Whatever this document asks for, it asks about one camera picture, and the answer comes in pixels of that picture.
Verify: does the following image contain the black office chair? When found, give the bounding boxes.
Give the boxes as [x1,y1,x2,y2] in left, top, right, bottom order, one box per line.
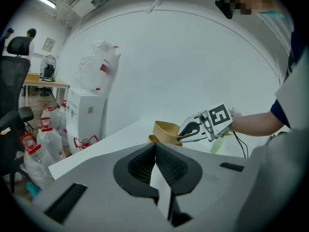
[0,36,34,193]

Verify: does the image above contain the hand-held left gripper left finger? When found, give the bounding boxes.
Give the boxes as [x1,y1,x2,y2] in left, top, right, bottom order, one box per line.
[31,142,173,232]

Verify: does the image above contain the vase of purple flowers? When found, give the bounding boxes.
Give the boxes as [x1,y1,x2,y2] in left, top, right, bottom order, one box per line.
[210,106,243,154]

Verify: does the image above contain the group of clear water jugs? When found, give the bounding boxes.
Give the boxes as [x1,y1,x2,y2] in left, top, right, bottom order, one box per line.
[19,100,99,189]

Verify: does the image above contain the person's navy shirt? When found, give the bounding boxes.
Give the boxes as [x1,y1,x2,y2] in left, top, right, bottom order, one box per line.
[259,8,309,129]

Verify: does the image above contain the white air conditioner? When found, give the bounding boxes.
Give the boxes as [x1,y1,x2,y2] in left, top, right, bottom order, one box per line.
[69,0,97,18]

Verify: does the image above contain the black cable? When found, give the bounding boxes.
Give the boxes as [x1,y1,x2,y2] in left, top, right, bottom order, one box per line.
[233,130,249,159]

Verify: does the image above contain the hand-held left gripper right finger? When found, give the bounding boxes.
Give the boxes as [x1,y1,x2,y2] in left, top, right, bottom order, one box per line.
[155,141,249,230]

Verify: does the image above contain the black head camera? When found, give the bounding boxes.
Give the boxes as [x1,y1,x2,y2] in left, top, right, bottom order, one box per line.
[214,0,234,19]

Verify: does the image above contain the plastic-wrapped large water bottle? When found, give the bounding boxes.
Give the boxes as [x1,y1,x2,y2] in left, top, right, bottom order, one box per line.
[76,39,121,98]

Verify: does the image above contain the teal face mask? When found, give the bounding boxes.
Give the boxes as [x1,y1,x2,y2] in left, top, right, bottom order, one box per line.
[259,10,285,18]

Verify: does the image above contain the long ceiling light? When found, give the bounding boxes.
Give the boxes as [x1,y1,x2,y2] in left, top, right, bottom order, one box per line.
[28,0,56,9]

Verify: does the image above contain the black fan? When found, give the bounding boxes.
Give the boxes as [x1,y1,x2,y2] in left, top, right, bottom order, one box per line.
[39,55,57,97]

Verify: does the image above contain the cardboard box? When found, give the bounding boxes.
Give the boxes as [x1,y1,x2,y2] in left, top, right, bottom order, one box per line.
[25,73,41,82]

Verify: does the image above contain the person's right forearm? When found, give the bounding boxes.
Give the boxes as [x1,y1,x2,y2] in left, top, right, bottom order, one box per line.
[230,111,285,137]

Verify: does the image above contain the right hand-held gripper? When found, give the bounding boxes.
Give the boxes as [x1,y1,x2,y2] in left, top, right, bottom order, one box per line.
[177,102,234,144]

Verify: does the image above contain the teal cloth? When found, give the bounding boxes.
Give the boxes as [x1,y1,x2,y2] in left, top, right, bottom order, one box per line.
[26,181,42,198]

